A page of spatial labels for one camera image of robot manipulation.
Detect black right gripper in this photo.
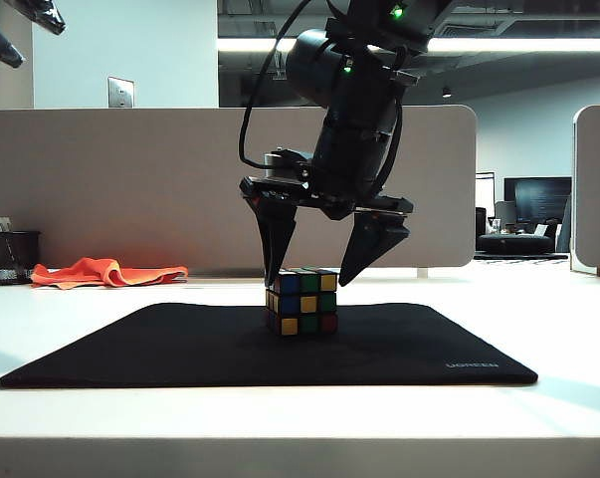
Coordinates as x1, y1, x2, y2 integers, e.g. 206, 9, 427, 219
239, 117, 416, 291

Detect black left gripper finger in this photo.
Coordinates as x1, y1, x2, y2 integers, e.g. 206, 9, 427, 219
0, 12, 27, 69
29, 0, 68, 36

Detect multicoloured puzzle cube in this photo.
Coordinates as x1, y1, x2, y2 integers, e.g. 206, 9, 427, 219
265, 267, 340, 338

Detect black mouse pad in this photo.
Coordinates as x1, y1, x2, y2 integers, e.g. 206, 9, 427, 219
0, 302, 539, 390

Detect white whiteboard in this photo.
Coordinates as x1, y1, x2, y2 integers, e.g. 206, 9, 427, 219
476, 171, 497, 210

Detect wide grey desk divider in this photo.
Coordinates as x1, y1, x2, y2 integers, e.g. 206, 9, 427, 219
0, 104, 479, 273

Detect black round ottoman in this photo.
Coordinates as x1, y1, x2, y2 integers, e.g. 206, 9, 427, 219
477, 233, 554, 256

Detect black mesh pen holder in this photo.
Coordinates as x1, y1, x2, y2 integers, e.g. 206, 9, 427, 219
0, 230, 43, 287

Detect orange cloth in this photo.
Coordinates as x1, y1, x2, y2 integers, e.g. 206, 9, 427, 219
31, 257, 189, 289

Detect narrow grey desk divider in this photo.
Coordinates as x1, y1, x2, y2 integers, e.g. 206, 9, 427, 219
570, 105, 600, 274

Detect long ceiling light strip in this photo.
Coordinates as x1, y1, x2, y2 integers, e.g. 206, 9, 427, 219
216, 37, 600, 54

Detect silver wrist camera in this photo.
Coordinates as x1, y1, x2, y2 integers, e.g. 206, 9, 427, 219
263, 146, 314, 184

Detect metal wall plate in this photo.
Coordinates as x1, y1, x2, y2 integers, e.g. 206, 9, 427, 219
106, 76, 135, 110

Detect short black arm cable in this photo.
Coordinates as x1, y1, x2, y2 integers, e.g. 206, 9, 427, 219
373, 47, 406, 196

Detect long black looping cable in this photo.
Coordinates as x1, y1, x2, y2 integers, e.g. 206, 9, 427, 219
237, 0, 314, 173

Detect dark wall screen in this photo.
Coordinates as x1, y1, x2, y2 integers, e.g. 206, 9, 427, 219
502, 176, 573, 225

